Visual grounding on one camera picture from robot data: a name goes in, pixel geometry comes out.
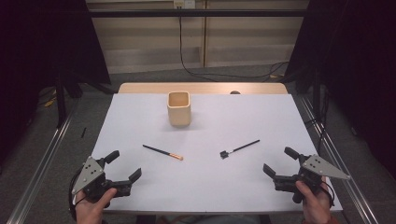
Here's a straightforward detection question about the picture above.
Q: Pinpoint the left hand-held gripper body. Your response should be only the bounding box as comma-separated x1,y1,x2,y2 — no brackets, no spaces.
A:
72,156,132,203

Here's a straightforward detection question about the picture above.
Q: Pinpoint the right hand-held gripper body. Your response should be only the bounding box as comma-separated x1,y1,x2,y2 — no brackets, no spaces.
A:
274,154,351,204

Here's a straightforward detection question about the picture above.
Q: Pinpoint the black flat-headed brush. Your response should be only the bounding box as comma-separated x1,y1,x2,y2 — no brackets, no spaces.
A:
219,139,261,160

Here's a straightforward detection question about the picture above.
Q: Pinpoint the cream square ceramic cup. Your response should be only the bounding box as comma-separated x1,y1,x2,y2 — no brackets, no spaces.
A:
166,91,191,127

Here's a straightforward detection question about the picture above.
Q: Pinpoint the person's left hand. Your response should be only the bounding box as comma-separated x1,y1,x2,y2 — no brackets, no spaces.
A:
75,188,118,224

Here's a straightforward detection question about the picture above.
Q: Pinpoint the person's right hand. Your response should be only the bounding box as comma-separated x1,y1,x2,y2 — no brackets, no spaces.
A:
295,180,332,224

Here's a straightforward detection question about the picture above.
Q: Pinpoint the light wooden table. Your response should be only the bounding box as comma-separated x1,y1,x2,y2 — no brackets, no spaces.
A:
118,82,289,95

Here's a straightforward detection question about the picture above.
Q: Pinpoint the black curtain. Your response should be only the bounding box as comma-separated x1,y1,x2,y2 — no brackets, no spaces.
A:
284,0,396,180
0,0,112,166

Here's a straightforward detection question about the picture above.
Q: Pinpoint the left hand-held gripper cable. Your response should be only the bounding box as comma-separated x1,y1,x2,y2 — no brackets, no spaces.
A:
68,173,82,220

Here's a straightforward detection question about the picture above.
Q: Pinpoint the hand-held gripper cable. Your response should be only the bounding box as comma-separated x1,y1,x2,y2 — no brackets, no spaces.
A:
68,173,82,220
320,181,336,208

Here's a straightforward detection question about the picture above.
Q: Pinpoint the right hand-held gripper cable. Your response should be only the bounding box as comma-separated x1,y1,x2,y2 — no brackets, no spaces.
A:
320,181,336,208

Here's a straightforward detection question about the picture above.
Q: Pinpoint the aluminium floor rail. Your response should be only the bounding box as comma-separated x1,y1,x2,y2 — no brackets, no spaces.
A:
6,101,80,224
299,95,380,224

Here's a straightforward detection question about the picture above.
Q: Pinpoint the black cable beside rail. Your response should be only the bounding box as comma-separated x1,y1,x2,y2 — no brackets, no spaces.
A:
304,89,332,154

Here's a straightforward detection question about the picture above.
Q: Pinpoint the yellow floor cable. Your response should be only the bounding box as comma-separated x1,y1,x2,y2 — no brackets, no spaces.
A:
36,89,59,108

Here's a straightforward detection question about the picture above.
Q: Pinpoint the black socket cable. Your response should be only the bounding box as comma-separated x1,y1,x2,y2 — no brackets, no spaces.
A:
177,6,290,82

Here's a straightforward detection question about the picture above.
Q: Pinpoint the black horizontal frame bar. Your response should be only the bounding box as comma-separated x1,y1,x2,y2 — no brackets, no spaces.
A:
88,8,310,19

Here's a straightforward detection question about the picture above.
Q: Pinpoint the white wall socket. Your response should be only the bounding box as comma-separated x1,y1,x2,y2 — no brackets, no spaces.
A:
173,0,196,9

